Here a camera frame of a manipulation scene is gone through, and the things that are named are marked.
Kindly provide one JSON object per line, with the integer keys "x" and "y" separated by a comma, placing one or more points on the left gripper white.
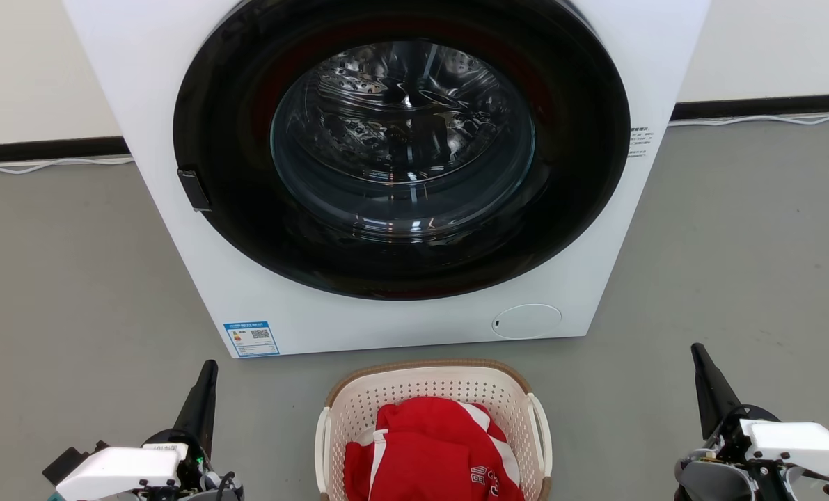
{"x": 118, "y": 470}

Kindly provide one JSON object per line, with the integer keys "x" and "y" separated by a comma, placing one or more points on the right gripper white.
{"x": 797, "y": 445}

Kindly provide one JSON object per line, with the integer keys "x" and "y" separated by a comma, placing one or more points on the cream perforated laundry basket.
{"x": 428, "y": 383}

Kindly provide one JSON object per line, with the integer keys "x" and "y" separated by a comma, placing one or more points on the right grey white robot arm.
{"x": 706, "y": 483}

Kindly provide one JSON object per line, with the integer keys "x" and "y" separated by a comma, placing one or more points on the blue energy label sticker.
{"x": 251, "y": 339}

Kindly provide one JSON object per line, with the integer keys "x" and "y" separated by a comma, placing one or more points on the white front-load washing machine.
{"x": 303, "y": 327}

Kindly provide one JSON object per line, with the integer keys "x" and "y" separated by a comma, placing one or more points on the round white filter cover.
{"x": 527, "y": 321}

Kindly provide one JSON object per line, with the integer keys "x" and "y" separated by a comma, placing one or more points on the red and white garment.
{"x": 421, "y": 445}

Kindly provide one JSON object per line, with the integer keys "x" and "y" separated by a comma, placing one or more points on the small text warning sticker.
{"x": 638, "y": 142}

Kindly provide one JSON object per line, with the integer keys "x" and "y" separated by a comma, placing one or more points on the black round washer door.
{"x": 212, "y": 125}

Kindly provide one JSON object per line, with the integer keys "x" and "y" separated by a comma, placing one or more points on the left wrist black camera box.
{"x": 62, "y": 465}

